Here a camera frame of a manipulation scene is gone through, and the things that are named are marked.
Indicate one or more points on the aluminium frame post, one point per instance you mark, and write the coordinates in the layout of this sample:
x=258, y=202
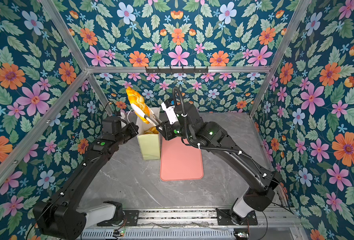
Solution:
x=287, y=38
x=62, y=28

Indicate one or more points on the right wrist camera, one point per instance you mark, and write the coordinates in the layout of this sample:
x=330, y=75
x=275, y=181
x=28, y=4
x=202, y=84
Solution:
x=168, y=107

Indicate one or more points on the aluminium frame post right rear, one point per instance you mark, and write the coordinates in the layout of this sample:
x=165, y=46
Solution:
x=287, y=38

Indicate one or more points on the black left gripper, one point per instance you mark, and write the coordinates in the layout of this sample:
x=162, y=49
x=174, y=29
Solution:
x=134, y=131

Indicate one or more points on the pink silicone tray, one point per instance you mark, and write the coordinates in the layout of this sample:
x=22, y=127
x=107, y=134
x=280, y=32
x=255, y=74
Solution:
x=180, y=162

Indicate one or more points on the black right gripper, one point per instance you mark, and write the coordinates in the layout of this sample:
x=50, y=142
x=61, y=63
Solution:
x=167, y=132

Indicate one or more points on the long braided bread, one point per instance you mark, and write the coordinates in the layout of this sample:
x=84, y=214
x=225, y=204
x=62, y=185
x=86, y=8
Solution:
x=134, y=97

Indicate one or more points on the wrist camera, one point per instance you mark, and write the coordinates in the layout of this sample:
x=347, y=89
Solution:
x=168, y=107
x=112, y=125

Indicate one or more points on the black hook rail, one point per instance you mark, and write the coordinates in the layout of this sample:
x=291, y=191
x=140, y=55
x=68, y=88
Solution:
x=176, y=70

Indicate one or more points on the aluminium frame post left rear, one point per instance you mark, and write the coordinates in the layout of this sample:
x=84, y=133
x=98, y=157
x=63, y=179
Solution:
x=62, y=28

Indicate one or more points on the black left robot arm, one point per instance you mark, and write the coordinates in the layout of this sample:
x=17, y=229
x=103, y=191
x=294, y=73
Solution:
x=60, y=217

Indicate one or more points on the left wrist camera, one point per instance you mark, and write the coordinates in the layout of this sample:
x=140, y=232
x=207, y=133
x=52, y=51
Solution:
x=112, y=125

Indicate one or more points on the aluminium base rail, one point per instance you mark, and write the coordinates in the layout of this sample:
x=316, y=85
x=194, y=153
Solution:
x=200, y=223

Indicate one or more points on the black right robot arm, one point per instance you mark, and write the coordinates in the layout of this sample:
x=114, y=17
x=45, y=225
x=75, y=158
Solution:
x=185, y=123

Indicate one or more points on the white and green paper bag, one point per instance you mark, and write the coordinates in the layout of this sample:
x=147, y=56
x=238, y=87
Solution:
x=150, y=145

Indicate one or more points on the yellow toast loaf bread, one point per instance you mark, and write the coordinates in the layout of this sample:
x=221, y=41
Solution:
x=152, y=130

